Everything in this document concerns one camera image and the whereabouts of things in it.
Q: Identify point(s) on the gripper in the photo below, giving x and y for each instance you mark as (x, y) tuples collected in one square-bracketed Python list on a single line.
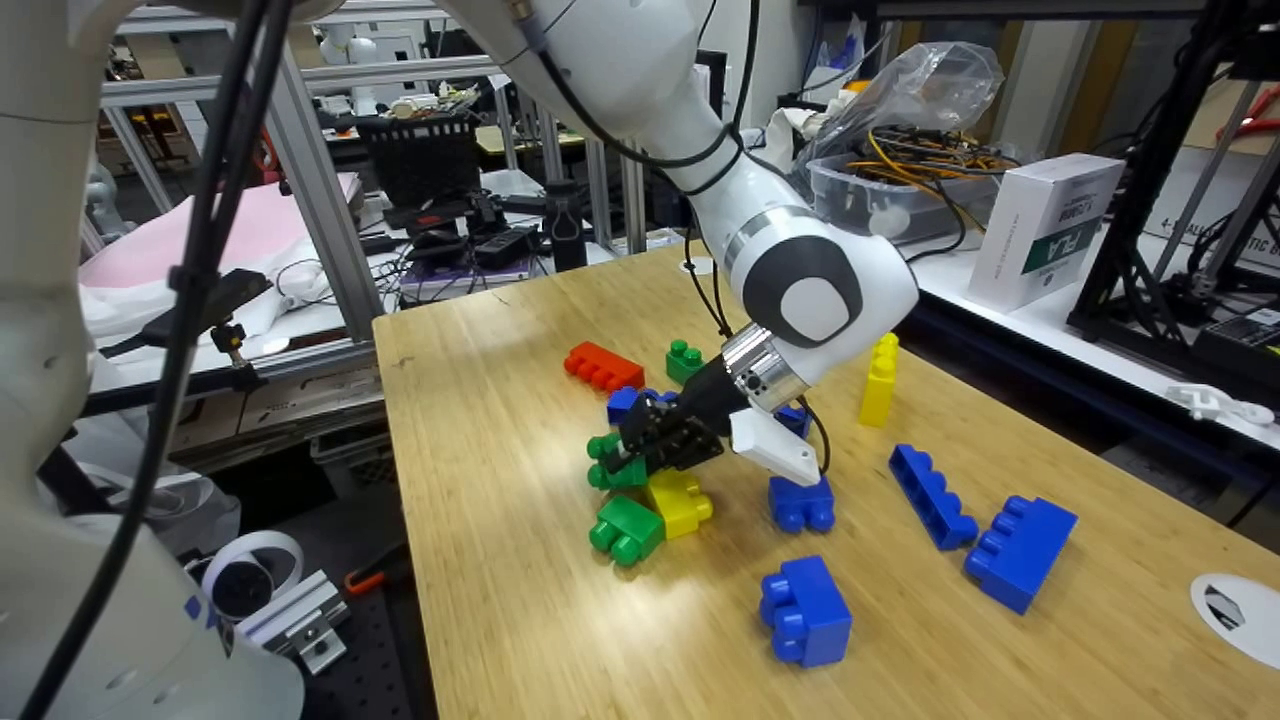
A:
[(712, 392)]

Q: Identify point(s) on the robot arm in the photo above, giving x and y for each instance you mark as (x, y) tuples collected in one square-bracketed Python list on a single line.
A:
[(620, 60)]

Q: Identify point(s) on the small green toy block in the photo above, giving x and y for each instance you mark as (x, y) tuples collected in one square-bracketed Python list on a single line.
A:
[(684, 361)]

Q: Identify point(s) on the red toy block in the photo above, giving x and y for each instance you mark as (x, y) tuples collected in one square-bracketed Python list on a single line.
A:
[(604, 365)]

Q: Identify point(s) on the tall yellow toy block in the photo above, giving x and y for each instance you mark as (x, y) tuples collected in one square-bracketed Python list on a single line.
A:
[(879, 385)]

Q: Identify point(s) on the long blue toy block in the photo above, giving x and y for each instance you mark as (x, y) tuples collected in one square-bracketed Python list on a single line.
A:
[(933, 497)]

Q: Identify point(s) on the heap of black electronics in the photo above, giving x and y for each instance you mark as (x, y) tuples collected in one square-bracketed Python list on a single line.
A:
[(470, 245)]

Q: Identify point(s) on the large blue toy block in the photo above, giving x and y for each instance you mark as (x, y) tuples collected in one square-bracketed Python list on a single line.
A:
[(1022, 552)]

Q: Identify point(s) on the black basket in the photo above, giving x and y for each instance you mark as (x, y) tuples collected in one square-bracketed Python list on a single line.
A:
[(420, 160)]

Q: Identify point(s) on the white table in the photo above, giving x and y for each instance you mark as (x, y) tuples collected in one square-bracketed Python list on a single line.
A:
[(1050, 335)]

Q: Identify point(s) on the white cardboard box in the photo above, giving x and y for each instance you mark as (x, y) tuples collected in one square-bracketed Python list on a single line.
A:
[(1040, 230)]

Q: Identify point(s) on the clear plastic bag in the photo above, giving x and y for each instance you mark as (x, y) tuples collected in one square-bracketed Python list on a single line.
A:
[(925, 90)]

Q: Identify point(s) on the white hand controller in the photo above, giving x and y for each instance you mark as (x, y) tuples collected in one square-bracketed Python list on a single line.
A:
[(250, 575)]

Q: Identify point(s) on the pink foam board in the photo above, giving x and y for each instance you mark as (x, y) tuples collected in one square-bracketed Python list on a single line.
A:
[(240, 225)]

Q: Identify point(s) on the white plastic bag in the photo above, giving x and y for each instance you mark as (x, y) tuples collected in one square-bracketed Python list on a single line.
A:
[(190, 505)]

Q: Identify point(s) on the white plastic clip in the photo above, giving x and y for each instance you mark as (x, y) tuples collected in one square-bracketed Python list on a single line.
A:
[(1215, 404)]

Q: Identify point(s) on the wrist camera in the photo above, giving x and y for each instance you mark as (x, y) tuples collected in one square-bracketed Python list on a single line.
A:
[(775, 445)]

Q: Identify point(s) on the aluminium bracket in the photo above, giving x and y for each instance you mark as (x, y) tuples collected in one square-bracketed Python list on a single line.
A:
[(305, 625)]

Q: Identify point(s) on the aluminium frame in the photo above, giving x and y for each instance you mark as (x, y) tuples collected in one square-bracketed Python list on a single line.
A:
[(315, 190)]

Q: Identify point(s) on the black metal frame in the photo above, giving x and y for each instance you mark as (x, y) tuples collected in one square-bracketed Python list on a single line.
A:
[(1140, 200)]

